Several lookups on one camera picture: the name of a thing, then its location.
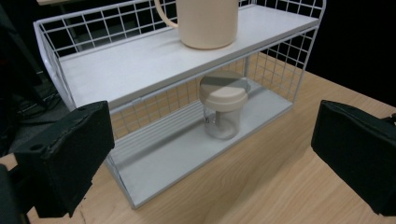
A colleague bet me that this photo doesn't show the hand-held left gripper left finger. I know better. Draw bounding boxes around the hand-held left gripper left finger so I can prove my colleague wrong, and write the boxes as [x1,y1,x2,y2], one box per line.
[12,100,116,218]

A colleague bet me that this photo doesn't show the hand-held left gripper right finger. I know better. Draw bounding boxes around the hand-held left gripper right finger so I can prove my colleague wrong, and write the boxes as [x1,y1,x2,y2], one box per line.
[311,99,396,217]

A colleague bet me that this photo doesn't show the white wire shelf rack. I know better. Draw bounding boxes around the white wire shelf rack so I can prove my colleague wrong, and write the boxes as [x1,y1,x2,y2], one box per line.
[33,0,327,210]

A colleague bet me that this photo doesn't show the glass jar with cream lid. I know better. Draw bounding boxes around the glass jar with cream lid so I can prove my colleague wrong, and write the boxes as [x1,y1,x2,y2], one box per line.
[199,70,249,141]

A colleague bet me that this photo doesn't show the cream mug with handle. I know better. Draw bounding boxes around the cream mug with handle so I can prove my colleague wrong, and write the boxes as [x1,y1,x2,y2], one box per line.
[154,0,240,50]

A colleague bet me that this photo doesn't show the black cables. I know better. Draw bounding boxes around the black cables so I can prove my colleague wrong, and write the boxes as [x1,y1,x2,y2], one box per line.
[13,88,69,127]

